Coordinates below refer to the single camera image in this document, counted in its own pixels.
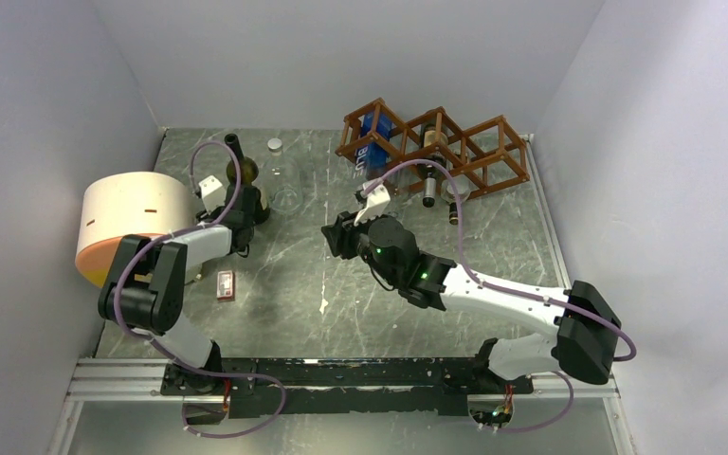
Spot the cream and orange cylinder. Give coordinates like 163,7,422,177
75,172,193,287

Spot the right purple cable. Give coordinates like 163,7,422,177
360,157,638,434

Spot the clear bottle silver cap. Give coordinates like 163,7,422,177
265,137,305,216

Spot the clear square gold-label bottle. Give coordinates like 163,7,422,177
441,175,472,226

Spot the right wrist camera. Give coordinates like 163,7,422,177
354,178,391,226

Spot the dark green labelled wine bottle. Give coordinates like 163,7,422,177
415,122,450,209

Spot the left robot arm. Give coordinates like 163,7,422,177
98,185,261,394

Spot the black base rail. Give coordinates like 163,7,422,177
160,357,533,419

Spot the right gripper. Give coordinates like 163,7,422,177
321,205,399,286

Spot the small red box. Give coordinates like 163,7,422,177
216,270,236,301

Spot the clear round glass bottle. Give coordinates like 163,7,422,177
384,166,416,209

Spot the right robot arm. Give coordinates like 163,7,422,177
320,211,621,392

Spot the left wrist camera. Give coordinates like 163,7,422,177
198,175,227,213

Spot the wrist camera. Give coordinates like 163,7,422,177
198,175,227,213
354,178,391,226

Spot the dark green open wine bottle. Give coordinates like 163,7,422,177
224,133,272,226

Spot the blue square bottle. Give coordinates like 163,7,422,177
351,112,400,195

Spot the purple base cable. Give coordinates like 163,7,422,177
181,373,288,441

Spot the brown wooden wine rack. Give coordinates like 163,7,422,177
335,98,531,199

